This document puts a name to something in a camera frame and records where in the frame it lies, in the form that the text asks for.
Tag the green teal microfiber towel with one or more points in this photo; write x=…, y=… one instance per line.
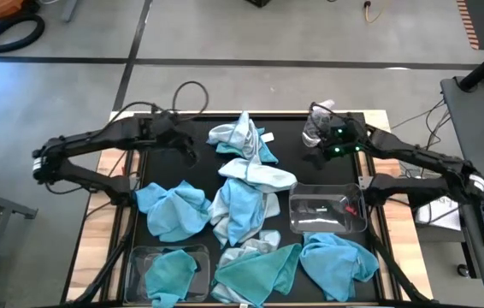
x=259, y=271

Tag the clear plastic spray bottle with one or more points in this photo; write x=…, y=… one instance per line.
x=312, y=124

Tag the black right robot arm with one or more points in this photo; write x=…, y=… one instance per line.
x=417, y=152

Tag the wooden desk grey legs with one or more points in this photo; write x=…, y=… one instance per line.
x=71, y=10

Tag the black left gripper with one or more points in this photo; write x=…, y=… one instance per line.
x=173, y=130

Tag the black caster wheel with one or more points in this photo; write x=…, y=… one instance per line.
x=463, y=270

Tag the white paper sheet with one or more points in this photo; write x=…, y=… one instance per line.
x=443, y=216

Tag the orange shop vacuum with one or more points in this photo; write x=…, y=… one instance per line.
x=0, y=6

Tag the clear plastic basket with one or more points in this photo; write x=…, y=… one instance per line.
x=137, y=265
x=327, y=192

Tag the light blue microfiber towel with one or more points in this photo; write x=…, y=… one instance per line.
x=242, y=214
x=336, y=265
x=173, y=214

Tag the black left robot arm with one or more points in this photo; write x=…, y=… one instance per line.
x=88, y=137

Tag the small red clip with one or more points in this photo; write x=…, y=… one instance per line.
x=351, y=209

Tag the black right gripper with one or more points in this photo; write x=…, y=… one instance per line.
x=346, y=141

